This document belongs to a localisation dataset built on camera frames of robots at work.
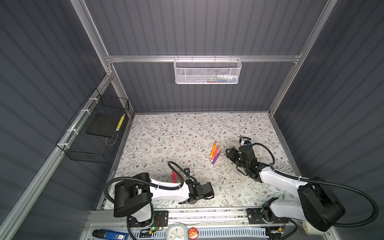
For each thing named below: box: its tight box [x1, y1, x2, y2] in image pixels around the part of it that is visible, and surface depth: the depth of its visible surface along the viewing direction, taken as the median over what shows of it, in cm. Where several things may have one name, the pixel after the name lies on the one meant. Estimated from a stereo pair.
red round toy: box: [188, 227, 199, 240], surface depth 71 cm
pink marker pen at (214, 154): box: [211, 147, 219, 162], surface depth 98 cm
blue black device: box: [92, 229, 130, 240], surface depth 68 cm
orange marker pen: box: [210, 142, 217, 158], surface depth 101 cm
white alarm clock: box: [165, 223, 189, 240], surface depth 69 cm
